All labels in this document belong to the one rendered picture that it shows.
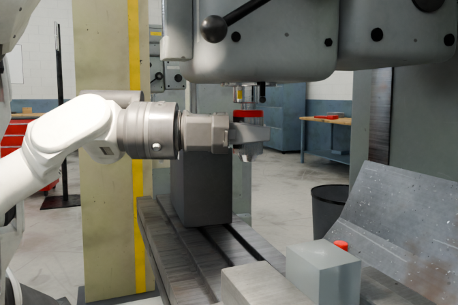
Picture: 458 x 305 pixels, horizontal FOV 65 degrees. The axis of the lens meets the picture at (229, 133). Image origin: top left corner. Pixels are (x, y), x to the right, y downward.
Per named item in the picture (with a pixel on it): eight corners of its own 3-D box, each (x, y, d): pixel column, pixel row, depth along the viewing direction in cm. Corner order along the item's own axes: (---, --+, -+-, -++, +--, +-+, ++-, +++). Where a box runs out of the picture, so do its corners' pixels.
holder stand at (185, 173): (183, 229, 83) (182, 143, 81) (170, 201, 104) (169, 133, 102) (232, 223, 87) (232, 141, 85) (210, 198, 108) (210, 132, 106)
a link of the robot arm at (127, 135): (142, 144, 49) (58, 143, 48) (155, 171, 58) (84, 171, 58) (150, 75, 54) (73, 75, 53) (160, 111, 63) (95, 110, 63)
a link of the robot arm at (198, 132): (229, 102, 48) (140, 101, 48) (228, 172, 49) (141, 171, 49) (227, 101, 61) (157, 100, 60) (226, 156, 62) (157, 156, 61)
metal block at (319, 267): (317, 329, 35) (319, 269, 34) (284, 296, 40) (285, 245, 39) (359, 316, 37) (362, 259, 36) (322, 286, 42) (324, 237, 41)
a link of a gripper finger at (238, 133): (269, 144, 53) (227, 143, 53) (270, 122, 53) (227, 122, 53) (270, 146, 51) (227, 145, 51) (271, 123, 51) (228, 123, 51)
